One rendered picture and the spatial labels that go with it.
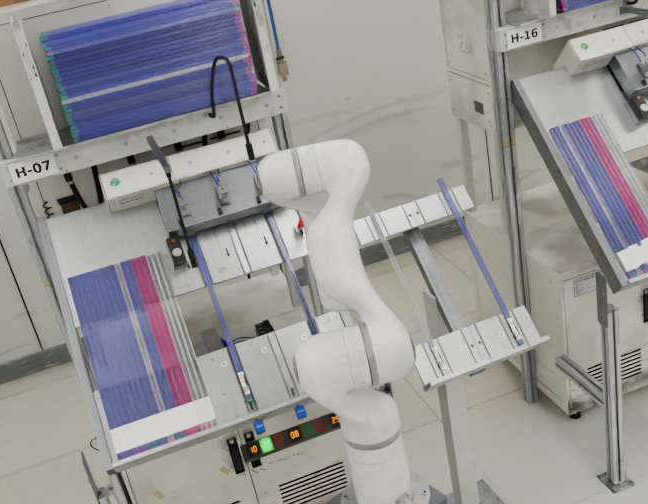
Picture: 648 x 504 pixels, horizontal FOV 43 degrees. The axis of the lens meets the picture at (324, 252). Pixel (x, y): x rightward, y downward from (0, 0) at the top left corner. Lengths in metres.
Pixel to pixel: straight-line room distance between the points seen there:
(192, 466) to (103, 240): 0.72
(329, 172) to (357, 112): 2.41
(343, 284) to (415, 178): 2.70
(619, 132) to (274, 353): 1.25
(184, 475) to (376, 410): 1.03
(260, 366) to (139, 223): 0.53
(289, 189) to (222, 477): 1.18
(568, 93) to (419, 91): 1.56
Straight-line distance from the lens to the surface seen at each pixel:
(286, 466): 2.63
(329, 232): 1.60
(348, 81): 3.99
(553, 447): 3.00
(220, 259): 2.26
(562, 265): 2.77
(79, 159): 2.28
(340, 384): 1.56
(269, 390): 2.13
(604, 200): 2.53
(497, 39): 2.59
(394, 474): 1.72
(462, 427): 2.49
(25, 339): 4.12
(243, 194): 2.28
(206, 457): 2.53
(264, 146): 2.33
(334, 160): 1.64
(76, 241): 2.33
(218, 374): 2.15
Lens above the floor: 1.93
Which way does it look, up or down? 25 degrees down
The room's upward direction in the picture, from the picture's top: 12 degrees counter-clockwise
